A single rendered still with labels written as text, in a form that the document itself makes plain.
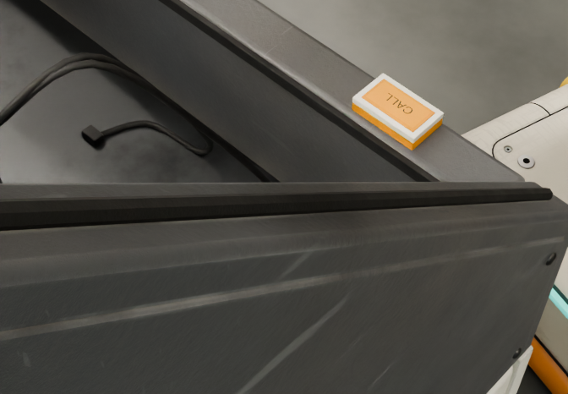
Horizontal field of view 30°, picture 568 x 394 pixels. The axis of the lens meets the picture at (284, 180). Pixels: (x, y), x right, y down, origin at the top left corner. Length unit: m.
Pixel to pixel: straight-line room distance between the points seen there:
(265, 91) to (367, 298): 0.34
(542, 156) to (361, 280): 1.18
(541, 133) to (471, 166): 0.94
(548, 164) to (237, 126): 0.83
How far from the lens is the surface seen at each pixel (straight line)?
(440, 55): 2.07
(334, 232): 0.36
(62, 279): 0.25
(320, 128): 0.71
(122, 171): 0.81
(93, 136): 0.82
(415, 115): 0.66
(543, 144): 1.58
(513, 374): 0.79
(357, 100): 0.67
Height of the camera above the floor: 1.46
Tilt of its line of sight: 52 degrees down
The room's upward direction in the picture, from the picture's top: straight up
